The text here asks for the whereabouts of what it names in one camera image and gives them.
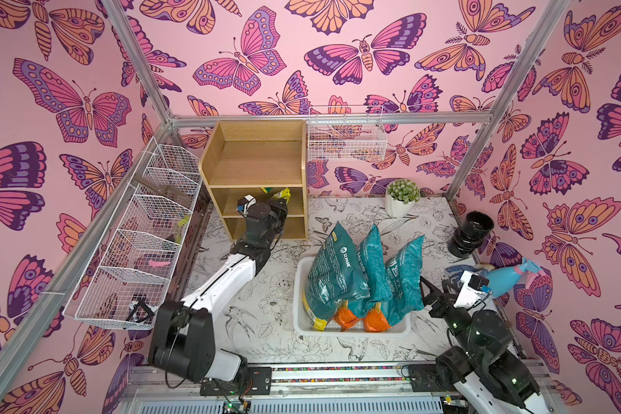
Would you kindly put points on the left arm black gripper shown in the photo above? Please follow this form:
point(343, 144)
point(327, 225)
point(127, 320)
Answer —
point(279, 212)

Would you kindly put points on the wooden three-tier shelf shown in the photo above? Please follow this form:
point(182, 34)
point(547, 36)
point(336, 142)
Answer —
point(244, 157)

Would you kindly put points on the potted green succulent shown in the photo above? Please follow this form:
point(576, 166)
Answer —
point(401, 196)

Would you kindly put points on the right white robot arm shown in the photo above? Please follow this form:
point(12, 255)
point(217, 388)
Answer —
point(479, 365)

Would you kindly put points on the white wire basket rack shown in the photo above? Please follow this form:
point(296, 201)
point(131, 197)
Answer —
point(141, 256)

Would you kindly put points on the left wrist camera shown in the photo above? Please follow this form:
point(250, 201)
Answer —
point(244, 203)

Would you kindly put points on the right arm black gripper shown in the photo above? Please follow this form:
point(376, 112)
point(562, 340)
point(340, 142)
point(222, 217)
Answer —
point(435, 301)

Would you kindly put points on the blue gardening glove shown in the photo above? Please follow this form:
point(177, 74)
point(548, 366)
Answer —
point(455, 272)

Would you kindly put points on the small yellow packet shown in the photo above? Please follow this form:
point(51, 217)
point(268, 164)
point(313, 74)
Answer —
point(283, 195)

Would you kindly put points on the teal spray bottle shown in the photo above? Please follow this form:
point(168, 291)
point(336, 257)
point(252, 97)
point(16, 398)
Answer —
point(502, 280)

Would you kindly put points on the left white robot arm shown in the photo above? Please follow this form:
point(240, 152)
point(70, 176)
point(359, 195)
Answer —
point(184, 342)

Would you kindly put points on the white plastic basket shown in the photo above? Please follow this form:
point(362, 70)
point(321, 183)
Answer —
point(304, 326)

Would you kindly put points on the black item in rack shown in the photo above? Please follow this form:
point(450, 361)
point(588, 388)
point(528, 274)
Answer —
point(140, 312)

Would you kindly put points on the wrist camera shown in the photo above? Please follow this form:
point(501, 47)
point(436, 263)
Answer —
point(473, 290)
point(244, 203)

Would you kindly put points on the dark green soil bag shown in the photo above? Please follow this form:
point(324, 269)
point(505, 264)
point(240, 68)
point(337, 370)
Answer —
point(336, 275)

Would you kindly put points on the teal orange fertilizer bag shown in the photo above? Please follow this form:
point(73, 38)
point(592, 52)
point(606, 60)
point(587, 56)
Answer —
point(366, 304)
point(402, 278)

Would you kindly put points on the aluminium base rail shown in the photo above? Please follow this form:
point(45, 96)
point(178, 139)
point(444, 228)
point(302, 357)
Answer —
point(356, 387)

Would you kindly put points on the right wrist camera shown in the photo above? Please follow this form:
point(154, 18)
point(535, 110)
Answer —
point(473, 290)

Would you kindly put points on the stacked black plant pots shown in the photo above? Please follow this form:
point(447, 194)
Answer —
point(470, 235)

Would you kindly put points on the white wire wall basket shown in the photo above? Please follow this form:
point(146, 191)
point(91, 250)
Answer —
point(347, 133)

